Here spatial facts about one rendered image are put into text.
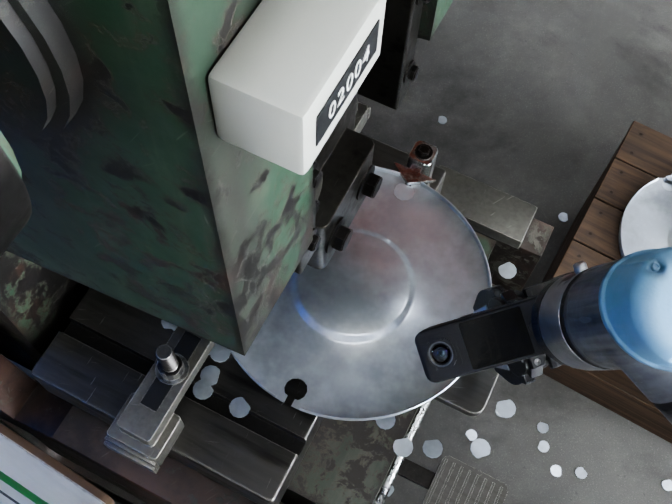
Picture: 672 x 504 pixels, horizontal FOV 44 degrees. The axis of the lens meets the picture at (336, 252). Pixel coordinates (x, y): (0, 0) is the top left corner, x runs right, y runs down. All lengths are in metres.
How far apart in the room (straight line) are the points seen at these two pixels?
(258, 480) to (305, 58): 0.63
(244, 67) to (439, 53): 1.77
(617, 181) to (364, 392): 0.82
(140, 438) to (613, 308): 0.50
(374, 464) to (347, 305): 0.20
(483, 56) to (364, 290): 1.29
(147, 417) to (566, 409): 1.03
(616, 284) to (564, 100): 1.53
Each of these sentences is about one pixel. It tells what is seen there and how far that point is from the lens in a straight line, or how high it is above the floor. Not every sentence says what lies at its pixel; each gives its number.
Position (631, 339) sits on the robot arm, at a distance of 0.53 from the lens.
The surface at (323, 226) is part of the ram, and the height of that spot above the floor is 0.97.
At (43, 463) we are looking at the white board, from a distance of 1.05.
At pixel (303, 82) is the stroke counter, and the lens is 0.29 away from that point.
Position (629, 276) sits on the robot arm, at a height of 1.12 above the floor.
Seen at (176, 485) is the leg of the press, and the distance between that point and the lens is 0.98.
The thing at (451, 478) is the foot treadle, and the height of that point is 0.16.
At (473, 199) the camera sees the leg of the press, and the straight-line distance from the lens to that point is 1.09.
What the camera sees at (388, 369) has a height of 0.78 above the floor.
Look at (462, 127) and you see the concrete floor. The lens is 1.94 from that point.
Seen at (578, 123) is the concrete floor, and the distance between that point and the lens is 2.02.
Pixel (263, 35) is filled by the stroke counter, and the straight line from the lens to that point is 0.31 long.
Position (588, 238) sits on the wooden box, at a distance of 1.45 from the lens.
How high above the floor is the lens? 1.57
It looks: 64 degrees down
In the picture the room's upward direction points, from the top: 4 degrees clockwise
